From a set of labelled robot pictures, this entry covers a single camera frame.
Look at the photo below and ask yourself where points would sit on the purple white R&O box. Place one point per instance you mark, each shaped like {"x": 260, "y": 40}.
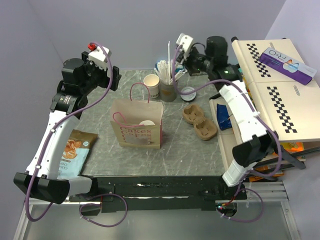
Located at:
{"x": 287, "y": 66}

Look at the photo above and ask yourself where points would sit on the aluminium rail frame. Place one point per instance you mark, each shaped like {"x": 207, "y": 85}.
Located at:
{"x": 264, "y": 215}

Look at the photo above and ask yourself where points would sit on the grey straw holder cup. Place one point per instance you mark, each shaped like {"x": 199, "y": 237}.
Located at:
{"x": 167, "y": 92}

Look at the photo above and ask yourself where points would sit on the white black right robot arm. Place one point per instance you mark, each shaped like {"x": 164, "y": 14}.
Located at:
{"x": 258, "y": 140}

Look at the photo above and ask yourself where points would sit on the cream checkered folding board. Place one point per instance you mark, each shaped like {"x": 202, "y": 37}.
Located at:
{"x": 285, "y": 105}

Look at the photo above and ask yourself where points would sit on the brown pulp cup carrier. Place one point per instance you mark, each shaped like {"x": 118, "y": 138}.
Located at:
{"x": 204, "y": 127}

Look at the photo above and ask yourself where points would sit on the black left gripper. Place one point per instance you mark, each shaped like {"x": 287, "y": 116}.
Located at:
{"x": 106, "y": 82}

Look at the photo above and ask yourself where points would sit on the tall wrapped straw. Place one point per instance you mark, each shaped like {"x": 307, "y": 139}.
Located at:
{"x": 169, "y": 59}

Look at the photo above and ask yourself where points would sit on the bundle of wrapped straws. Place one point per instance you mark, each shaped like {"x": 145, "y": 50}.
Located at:
{"x": 164, "y": 77}

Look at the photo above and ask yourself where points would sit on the stack of white paper cups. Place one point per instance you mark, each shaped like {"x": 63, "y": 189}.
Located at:
{"x": 152, "y": 82}

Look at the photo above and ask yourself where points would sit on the pink white paper bag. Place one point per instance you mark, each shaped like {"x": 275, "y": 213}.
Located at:
{"x": 125, "y": 116}

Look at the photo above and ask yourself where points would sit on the blue white box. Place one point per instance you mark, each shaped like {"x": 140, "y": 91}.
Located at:
{"x": 162, "y": 67}

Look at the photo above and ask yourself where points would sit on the white plastic cup lid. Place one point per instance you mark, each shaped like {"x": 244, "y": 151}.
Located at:
{"x": 147, "y": 123}

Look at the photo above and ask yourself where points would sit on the brown blue snack packet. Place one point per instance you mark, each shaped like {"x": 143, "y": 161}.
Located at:
{"x": 75, "y": 153}

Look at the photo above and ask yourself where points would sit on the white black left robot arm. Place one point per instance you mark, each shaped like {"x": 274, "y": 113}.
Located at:
{"x": 80, "y": 76}

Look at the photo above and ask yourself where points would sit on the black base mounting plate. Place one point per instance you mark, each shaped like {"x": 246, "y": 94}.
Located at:
{"x": 138, "y": 193}

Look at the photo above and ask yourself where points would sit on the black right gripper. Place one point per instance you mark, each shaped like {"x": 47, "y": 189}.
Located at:
{"x": 186, "y": 62}

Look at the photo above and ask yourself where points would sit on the blue snack packet right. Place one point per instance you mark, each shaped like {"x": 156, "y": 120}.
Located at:
{"x": 223, "y": 117}

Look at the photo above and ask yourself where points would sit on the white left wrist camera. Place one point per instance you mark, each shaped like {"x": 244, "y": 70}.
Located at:
{"x": 97, "y": 56}

